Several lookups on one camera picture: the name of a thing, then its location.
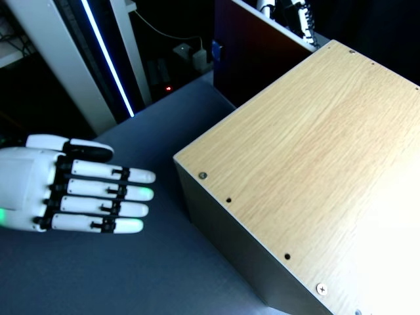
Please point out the grey table cloth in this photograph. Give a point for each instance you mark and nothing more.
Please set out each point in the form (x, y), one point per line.
(131, 262)

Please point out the white power adapter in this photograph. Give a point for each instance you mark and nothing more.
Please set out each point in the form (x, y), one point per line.
(201, 59)

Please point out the light wooden box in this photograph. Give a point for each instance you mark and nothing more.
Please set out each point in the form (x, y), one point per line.
(311, 157)

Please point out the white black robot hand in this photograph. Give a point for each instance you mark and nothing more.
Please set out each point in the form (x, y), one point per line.
(29, 183)
(305, 23)

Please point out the white LED light strip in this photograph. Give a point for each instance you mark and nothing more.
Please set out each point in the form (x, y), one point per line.
(106, 59)

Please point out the narrow white frame post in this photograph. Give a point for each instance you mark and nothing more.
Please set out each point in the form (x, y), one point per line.
(133, 49)

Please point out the black power strip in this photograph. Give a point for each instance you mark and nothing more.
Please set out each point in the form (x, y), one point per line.
(160, 77)

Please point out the black power adapter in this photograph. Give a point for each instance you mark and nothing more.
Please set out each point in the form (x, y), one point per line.
(182, 52)

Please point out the wide white frame post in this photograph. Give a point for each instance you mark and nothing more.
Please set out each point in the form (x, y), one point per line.
(62, 65)

